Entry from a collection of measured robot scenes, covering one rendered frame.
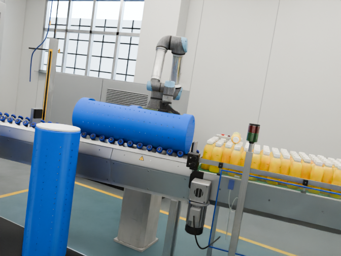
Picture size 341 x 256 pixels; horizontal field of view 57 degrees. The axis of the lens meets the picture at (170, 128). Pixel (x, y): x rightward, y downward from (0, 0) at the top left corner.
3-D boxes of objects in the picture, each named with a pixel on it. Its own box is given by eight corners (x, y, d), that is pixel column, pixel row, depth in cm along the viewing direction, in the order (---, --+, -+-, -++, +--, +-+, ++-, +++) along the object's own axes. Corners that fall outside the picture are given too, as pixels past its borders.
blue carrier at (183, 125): (88, 133, 262) (94, 99, 261) (190, 153, 239) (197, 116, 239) (68, 132, 234) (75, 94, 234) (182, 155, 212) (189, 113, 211)
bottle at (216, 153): (208, 169, 210) (212, 143, 208) (218, 171, 210) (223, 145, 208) (209, 171, 203) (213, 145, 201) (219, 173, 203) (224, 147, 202)
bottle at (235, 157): (226, 174, 202) (230, 148, 200) (228, 173, 208) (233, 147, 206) (236, 177, 199) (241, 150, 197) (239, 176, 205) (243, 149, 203)
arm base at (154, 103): (150, 108, 286) (152, 97, 285) (166, 110, 281) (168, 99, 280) (143, 107, 272) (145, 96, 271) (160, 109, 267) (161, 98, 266)
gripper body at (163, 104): (160, 116, 240) (162, 100, 239) (170, 118, 238) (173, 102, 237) (156, 116, 233) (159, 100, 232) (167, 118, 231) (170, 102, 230)
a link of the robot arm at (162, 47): (157, 30, 251) (145, 87, 238) (170, 32, 250) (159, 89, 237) (158, 38, 262) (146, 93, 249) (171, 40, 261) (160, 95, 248)
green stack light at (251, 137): (246, 139, 183) (247, 131, 182) (257, 141, 181) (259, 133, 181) (245, 140, 177) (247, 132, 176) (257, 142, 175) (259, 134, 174)
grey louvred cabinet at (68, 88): (61, 159, 537) (71, 74, 522) (174, 193, 443) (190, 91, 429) (35, 163, 488) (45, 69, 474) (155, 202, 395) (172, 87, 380)
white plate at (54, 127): (76, 131, 196) (75, 133, 196) (83, 127, 224) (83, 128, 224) (30, 125, 193) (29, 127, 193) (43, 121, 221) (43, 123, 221)
